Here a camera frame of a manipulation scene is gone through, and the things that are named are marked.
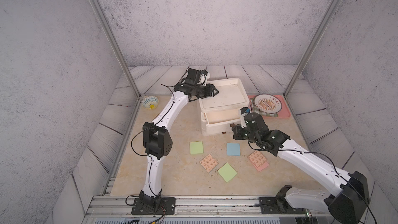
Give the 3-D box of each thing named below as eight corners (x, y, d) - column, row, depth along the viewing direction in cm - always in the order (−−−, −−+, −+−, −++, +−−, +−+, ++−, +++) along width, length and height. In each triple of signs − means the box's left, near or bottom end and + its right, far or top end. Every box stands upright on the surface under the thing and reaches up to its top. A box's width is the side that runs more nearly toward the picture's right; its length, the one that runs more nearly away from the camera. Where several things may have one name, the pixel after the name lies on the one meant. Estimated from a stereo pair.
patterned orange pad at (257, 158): (257, 168, 86) (258, 166, 85) (247, 157, 90) (248, 155, 89) (266, 160, 89) (267, 159, 87) (256, 150, 93) (257, 148, 91)
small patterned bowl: (142, 109, 115) (140, 105, 112) (145, 100, 121) (143, 96, 118) (157, 109, 115) (155, 105, 112) (159, 99, 121) (158, 96, 118)
